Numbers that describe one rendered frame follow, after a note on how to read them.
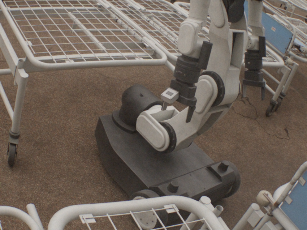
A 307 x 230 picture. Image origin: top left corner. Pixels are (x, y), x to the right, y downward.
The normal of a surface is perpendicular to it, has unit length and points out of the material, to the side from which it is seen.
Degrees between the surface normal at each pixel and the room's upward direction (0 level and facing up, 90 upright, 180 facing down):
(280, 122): 0
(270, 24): 90
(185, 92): 84
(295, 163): 0
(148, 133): 90
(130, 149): 0
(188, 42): 85
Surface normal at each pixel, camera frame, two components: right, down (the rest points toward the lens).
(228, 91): 0.69, 0.19
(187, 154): 0.32, -0.79
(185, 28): -0.65, 0.11
